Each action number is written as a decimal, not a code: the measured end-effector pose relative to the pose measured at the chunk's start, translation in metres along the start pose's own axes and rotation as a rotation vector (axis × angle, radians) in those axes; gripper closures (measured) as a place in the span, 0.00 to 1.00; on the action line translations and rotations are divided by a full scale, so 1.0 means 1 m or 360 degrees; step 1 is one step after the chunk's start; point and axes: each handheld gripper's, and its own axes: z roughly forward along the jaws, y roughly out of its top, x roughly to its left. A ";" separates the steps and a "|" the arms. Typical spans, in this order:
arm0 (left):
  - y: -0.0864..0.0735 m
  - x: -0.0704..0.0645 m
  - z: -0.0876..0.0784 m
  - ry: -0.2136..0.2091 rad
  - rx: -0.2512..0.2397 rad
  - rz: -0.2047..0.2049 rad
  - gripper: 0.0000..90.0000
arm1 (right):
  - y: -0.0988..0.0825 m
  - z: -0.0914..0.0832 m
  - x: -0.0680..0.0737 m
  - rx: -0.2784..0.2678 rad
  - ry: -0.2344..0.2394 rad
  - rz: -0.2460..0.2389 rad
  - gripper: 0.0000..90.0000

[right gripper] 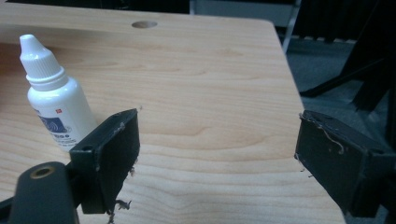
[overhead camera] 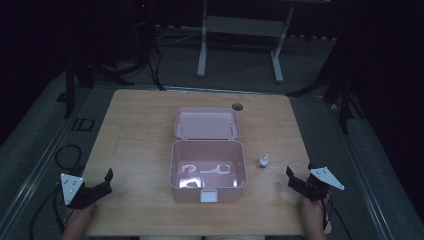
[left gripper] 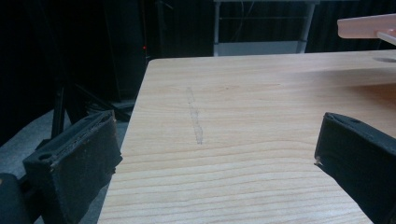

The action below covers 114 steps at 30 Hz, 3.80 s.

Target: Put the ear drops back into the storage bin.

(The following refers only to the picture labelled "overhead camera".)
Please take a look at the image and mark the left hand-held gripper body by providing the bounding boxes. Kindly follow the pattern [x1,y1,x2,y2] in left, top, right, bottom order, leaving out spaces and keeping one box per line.
[60,172,105,211]

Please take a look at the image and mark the black looped floor cable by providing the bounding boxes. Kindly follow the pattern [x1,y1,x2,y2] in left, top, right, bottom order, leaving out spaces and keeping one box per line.
[54,143,83,172]

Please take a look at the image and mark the black hanging cables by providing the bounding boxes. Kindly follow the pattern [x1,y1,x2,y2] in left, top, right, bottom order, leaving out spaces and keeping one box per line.
[131,0,167,92]

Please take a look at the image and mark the pink plastic box with lid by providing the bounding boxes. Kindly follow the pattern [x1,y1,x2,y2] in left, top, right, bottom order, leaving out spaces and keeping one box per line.
[168,106,249,204]

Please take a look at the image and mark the hand-held gripper cable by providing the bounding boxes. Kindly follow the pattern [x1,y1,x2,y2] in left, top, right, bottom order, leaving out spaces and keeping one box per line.
[320,191,354,240]
[28,184,73,240]

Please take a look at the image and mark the white metal stand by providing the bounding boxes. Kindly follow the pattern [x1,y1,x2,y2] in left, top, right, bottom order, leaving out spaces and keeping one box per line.
[196,0,296,85]

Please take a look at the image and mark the black tripod stand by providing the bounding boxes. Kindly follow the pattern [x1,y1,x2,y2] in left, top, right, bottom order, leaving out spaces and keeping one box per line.
[285,36,359,136]
[55,43,136,120]

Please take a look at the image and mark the left hand-held gripper cable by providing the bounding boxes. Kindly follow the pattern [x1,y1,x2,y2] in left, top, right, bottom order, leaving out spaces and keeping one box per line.
[28,184,73,240]

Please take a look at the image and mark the person's left hand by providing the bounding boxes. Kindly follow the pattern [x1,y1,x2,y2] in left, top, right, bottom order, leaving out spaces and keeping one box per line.
[65,202,98,231]

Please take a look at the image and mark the person's right hand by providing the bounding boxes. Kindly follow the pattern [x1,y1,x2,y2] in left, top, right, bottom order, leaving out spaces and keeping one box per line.
[301,192,333,234]

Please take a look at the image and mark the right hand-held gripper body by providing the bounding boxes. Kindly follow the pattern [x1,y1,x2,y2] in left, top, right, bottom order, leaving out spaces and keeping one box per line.
[298,163,346,203]

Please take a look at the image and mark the right hand-held gripper cable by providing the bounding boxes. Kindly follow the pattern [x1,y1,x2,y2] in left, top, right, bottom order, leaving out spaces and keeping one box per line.
[320,191,354,240]

